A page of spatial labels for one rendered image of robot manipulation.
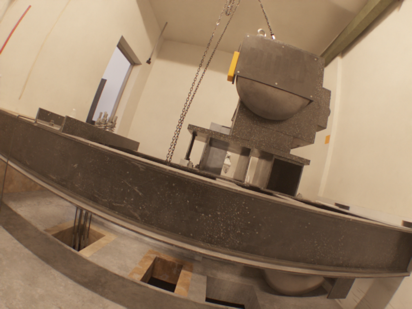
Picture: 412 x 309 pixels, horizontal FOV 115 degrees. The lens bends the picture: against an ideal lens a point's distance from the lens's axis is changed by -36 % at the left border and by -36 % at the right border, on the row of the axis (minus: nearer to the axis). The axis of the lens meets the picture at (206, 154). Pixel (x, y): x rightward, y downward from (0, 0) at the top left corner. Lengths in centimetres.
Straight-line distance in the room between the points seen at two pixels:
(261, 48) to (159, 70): 302
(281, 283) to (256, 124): 103
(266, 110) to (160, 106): 287
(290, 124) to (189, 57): 311
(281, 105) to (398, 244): 100
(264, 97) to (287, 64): 25
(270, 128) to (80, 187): 100
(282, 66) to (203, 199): 82
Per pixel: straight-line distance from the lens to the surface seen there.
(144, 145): 368
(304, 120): 126
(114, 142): 130
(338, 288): 108
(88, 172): 87
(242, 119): 115
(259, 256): 81
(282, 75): 115
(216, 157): 165
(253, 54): 117
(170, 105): 370
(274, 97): 109
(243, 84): 108
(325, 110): 136
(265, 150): 115
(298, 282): 152
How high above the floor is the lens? 70
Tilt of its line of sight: 3 degrees up
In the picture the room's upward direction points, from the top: 16 degrees clockwise
